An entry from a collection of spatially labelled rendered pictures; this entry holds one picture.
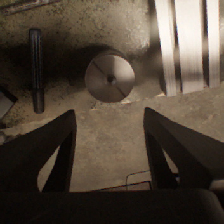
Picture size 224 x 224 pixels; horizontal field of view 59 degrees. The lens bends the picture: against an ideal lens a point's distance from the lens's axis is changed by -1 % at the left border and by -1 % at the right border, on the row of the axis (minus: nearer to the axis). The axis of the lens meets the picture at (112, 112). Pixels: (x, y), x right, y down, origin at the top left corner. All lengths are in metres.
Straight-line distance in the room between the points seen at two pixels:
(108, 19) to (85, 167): 1.31
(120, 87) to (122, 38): 0.06
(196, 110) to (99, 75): 1.16
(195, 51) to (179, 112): 1.09
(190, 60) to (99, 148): 1.19
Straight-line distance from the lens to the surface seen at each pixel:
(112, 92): 0.21
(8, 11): 0.26
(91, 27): 0.24
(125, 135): 1.32
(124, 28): 0.24
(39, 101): 0.26
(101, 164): 1.45
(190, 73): 0.23
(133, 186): 1.56
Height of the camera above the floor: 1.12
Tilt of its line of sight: 65 degrees down
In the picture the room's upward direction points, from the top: 179 degrees clockwise
